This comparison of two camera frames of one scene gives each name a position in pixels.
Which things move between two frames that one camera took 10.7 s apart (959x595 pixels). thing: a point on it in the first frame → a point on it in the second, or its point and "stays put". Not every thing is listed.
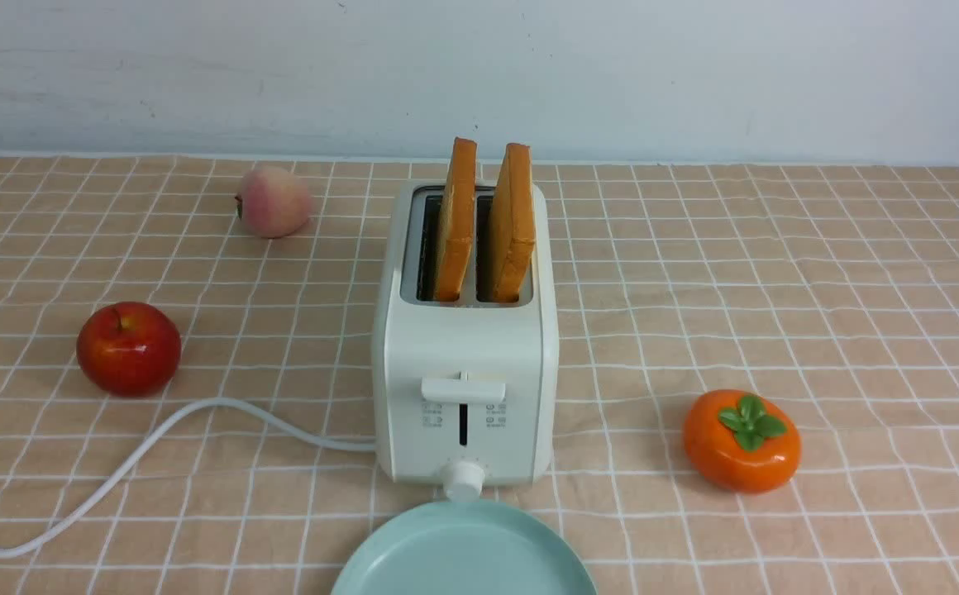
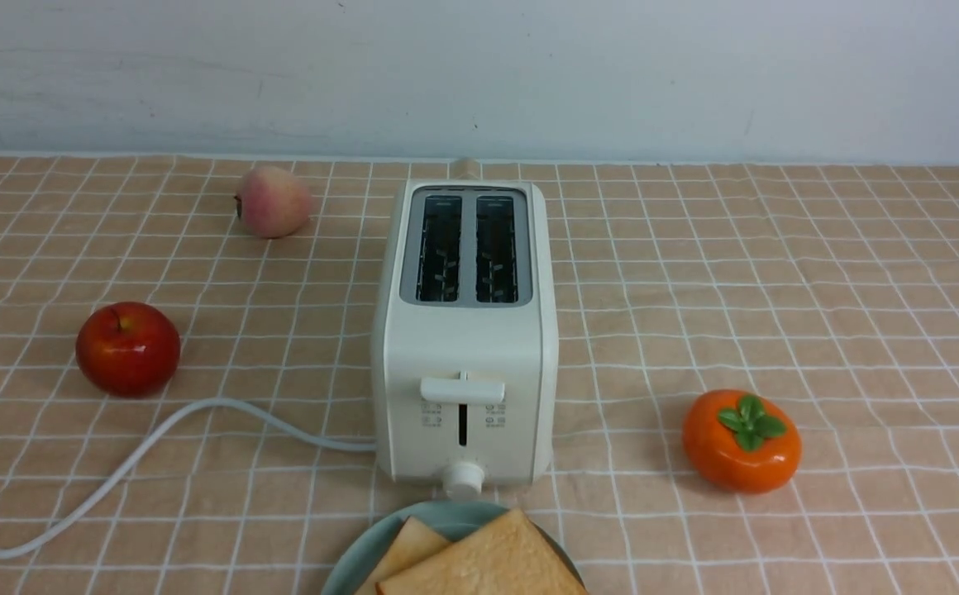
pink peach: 273,203 stays put
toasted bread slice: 512,233 → 508,555
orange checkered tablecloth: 229,502 stays put
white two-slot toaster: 465,393 stays put
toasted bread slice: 456,235 → 413,542
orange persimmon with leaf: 741,443 stays put
